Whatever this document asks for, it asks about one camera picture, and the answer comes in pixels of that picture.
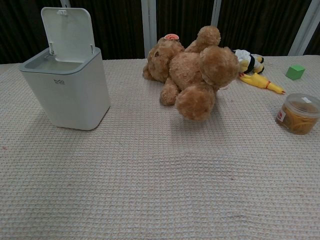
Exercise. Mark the green cube block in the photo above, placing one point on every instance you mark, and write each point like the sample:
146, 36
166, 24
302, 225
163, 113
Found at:
295, 73

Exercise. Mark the white lidded trash bin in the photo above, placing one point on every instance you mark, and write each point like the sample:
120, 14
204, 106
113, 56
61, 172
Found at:
75, 100

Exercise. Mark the yellow rubber chicken toy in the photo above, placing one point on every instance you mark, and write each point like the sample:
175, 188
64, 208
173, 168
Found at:
257, 81

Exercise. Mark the white frame post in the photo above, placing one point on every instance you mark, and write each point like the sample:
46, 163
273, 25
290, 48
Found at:
216, 12
303, 27
149, 27
64, 3

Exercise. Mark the beige woven tablecloth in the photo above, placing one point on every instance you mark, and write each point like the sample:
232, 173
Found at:
150, 175

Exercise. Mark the brown teddy bear plush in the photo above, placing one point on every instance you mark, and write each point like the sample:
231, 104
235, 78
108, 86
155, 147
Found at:
190, 70

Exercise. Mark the black yellow bee plush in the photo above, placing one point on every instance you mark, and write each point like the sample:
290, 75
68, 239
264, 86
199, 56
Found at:
251, 62

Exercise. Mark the dark pleated curtain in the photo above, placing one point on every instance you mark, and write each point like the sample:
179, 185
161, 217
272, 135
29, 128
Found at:
120, 27

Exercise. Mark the clear jar of rubber bands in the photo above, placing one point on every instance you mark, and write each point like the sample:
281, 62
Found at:
298, 117

